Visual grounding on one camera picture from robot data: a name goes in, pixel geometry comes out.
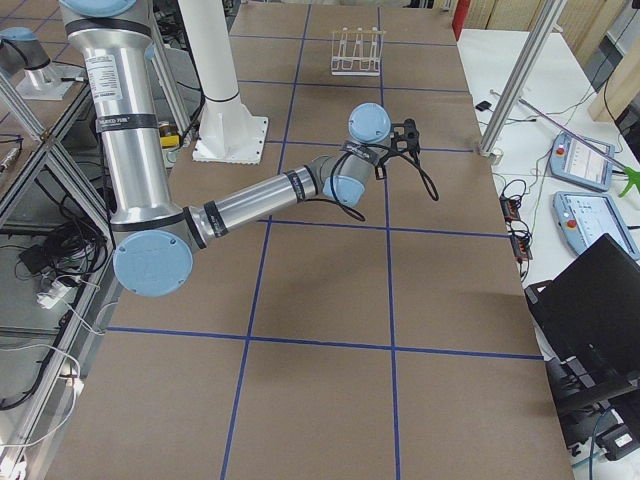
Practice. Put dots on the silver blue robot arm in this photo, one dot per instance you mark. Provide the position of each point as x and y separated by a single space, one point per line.
156 238

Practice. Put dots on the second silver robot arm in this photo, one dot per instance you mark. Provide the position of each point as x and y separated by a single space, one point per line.
21 50

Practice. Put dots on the white enamel pot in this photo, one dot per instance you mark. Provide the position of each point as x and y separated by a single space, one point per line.
170 142

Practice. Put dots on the orange black adapter box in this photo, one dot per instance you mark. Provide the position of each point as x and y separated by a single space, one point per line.
510 209

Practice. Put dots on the small black phone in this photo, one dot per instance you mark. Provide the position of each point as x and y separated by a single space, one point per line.
483 105

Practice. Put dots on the upper teach pendant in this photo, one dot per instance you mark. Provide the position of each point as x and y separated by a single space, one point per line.
572 161

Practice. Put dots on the teach pendant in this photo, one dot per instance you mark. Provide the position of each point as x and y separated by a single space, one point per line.
572 161
584 217

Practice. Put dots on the lower teach pendant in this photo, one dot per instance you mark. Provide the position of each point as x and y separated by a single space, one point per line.
584 217

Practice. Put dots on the black laptop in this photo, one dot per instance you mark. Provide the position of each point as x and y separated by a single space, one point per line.
592 305

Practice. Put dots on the green grabber stick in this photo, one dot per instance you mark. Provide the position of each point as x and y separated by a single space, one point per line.
632 175

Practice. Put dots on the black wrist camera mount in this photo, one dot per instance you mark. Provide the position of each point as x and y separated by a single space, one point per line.
405 137

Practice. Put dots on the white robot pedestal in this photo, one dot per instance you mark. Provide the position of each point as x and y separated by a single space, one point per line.
228 132

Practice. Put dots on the white wire cup holder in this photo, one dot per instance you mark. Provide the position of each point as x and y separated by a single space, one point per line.
357 51

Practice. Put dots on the aluminium frame post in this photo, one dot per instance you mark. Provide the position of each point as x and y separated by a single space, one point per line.
525 62

